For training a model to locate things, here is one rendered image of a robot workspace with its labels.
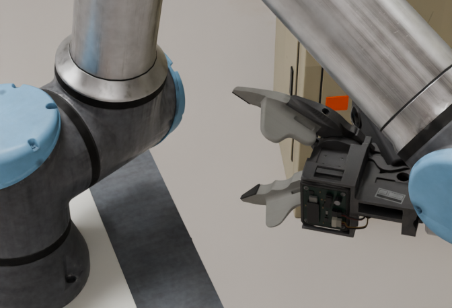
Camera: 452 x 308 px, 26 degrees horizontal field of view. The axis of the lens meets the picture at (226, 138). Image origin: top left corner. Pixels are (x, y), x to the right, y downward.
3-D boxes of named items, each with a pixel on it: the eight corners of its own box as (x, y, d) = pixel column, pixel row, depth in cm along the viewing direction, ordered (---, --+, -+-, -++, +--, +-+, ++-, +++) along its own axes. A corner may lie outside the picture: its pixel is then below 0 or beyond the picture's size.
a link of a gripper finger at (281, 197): (227, 227, 103) (296, 203, 97) (244, 188, 107) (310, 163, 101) (245, 247, 104) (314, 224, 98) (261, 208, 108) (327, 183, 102)
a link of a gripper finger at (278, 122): (235, 103, 91) (313, 159, 92) (253, 65, 95) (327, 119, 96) (218, 120, 93) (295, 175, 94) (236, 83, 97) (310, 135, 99)
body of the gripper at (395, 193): (293, 173, 92) (422, 195, 89) (315, 116, 98) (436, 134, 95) (294, 229, 97) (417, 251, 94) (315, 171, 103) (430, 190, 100)
